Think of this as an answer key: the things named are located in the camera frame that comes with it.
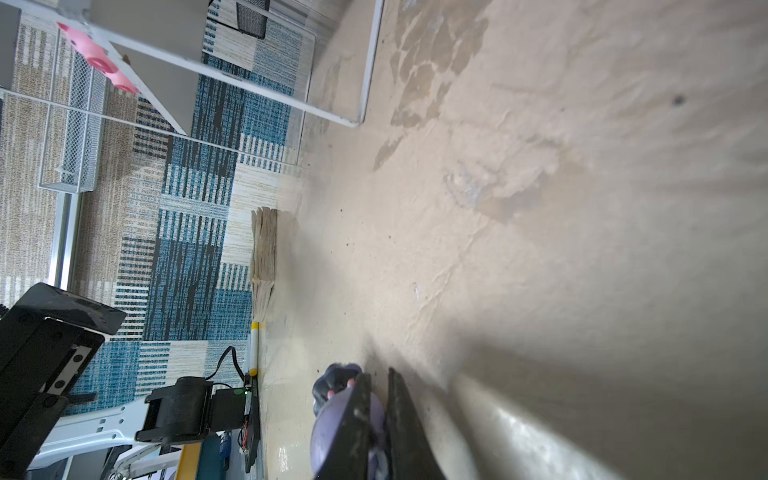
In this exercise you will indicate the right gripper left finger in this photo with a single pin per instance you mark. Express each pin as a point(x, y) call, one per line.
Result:
point(348, 456)

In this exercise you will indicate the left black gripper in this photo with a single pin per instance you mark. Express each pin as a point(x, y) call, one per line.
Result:
point(48, 338)

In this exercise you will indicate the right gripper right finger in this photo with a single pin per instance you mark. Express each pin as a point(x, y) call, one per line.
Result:
point(410, 454)

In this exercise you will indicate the purple figure toy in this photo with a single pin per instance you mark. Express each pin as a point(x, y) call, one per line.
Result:
point(331, 394)

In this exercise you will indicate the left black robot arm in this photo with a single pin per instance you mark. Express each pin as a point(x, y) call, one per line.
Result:
point(186, 412)

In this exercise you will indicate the white two-tier shelf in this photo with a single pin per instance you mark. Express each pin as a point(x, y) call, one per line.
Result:
point(156, 43)

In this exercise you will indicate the yellow white marker pen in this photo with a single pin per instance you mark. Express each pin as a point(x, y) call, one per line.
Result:
point(253, 349)

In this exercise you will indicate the colourful children's book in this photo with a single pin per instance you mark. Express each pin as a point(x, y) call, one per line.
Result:
point(263, 260)

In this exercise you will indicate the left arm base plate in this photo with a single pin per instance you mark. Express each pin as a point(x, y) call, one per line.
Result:
point(252, 428)

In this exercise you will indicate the white wire mesh basket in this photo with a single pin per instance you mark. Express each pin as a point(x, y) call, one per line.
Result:
point(76, 98)

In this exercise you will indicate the black wire mesh rack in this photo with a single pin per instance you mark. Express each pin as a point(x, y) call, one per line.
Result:
point(249, 20)

